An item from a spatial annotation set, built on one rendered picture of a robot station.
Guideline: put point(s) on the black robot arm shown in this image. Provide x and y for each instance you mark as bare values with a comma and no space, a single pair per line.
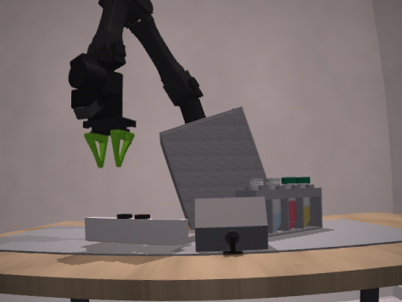
87,73

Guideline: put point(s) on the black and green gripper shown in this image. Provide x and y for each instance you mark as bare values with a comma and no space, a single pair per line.
109,127

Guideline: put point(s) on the grey flat mat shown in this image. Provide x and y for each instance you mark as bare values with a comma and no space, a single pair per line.
71,240

